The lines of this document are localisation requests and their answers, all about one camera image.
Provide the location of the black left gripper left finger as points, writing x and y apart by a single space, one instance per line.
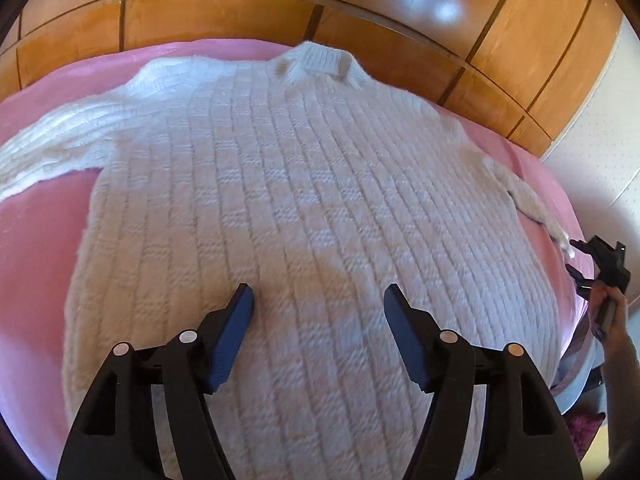
113 435

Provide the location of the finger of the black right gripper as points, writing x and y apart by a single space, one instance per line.
588 248
583 285

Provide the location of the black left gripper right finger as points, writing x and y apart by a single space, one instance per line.
523 435

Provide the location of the white knitted sweater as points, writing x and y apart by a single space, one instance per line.
318 186

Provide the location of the person's right forearm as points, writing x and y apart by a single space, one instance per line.
620 372

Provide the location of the person's right hand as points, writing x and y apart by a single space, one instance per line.
617 336

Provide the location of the white mattress side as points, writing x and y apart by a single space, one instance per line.
575 366

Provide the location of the orange wooden wardrobe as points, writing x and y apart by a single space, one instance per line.
519 67

